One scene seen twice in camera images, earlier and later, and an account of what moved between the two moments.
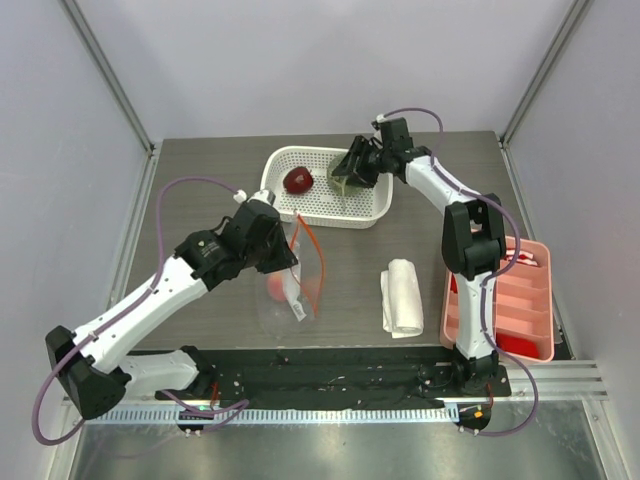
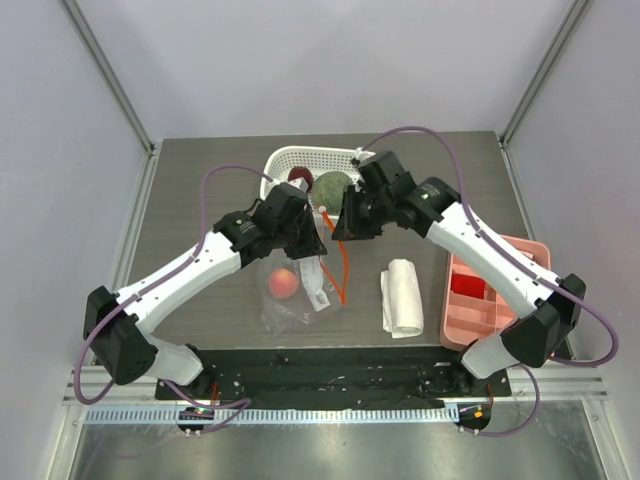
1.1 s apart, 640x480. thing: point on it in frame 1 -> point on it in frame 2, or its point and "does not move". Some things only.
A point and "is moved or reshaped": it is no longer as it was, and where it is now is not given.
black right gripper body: x=366 y=158 -> x=357 y=218
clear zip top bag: x=290 y=300 is moved or reshaped
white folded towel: x=402 y=310 does not move
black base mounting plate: x=334 y=377 does not move
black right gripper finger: x=362 y=163 -> x=349 y=226
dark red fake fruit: x=298 y=180 does not move
